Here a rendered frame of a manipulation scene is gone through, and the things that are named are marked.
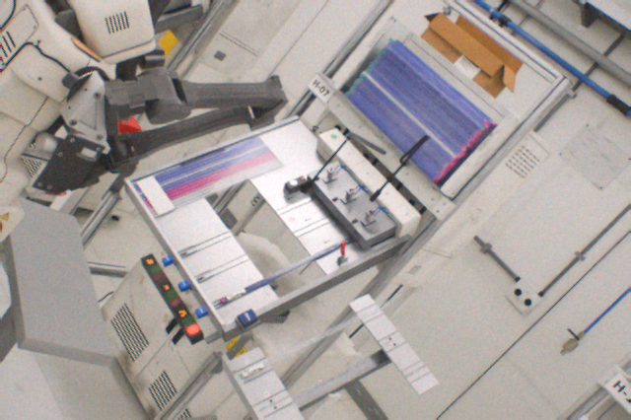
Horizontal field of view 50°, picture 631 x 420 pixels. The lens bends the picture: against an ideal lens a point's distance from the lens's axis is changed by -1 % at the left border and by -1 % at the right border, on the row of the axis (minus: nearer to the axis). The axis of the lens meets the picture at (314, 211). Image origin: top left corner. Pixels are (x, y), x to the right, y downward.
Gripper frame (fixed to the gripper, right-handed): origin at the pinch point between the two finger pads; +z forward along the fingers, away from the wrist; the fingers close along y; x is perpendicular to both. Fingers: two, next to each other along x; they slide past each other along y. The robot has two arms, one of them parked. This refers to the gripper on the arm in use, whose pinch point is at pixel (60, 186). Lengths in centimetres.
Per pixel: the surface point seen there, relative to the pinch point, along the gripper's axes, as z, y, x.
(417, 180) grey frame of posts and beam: -65, 78, -45
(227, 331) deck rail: -16, 17, -57
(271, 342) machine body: -4, 50, -74
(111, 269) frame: 54, 55, -30
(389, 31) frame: -69, 106, 6
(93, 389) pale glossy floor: 66, 32, -67
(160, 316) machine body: 40, 53, -53
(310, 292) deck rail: -32, 41, -60
